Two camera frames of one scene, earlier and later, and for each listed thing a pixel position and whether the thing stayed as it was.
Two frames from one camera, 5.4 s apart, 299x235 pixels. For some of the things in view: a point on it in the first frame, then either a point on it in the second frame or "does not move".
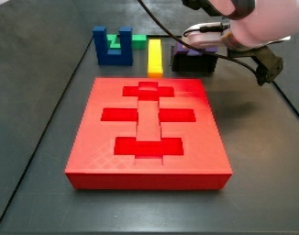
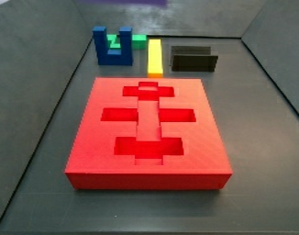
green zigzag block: [139, 41] does not move
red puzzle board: [148, 137] does not move
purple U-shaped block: [178, 48] → [160, 3]
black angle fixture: [194, 63] does not move
